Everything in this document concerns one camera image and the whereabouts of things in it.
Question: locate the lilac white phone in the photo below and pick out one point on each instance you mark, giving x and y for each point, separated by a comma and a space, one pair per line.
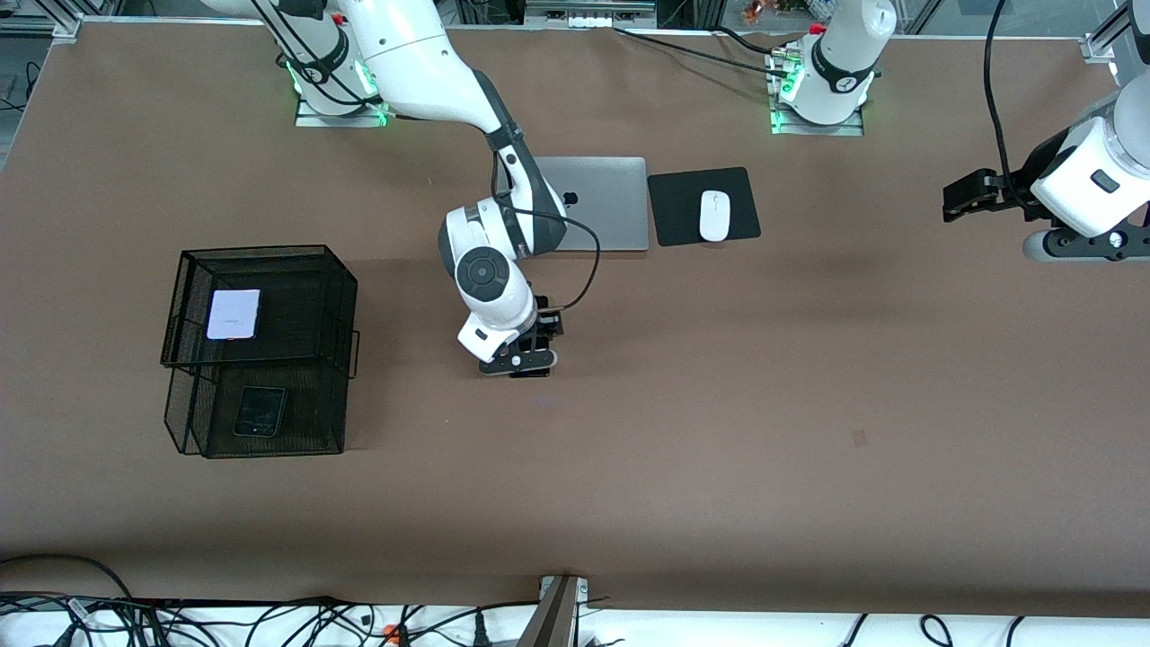
234, 314

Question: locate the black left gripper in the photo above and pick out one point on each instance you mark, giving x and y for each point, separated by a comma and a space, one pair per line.
1013, 188

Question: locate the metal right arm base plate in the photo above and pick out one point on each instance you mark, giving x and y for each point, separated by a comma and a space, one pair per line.
310, 121

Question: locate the black mesh two-tier tray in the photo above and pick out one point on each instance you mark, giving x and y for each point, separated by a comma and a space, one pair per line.
305, 359

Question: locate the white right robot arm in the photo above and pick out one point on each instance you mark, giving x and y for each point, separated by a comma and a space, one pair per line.
422, 63

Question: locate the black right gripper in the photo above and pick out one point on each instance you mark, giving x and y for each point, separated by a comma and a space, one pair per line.
545, 325

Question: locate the white computer mouse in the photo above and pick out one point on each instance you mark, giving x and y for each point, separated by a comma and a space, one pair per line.
715, 216

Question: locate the black mouse pad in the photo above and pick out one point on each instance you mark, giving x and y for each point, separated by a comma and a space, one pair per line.
674, 216

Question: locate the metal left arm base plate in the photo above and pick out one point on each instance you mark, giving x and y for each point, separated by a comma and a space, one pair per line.
782, 130

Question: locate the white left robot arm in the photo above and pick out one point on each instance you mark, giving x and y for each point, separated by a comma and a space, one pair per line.
1087, 180

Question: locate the grey power strip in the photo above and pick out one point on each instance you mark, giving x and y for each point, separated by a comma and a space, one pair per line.
584, 13

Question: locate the aluminium frame corner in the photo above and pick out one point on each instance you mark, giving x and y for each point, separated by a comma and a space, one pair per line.
1101, 45
65, 27

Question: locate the aluminium camera mount post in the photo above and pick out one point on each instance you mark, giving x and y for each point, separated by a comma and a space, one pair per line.
552, 620

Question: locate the silver closed laptop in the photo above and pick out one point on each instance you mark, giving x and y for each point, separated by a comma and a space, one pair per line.
620, 216

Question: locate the small black phone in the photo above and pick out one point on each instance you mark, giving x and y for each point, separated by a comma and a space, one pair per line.
260, 412

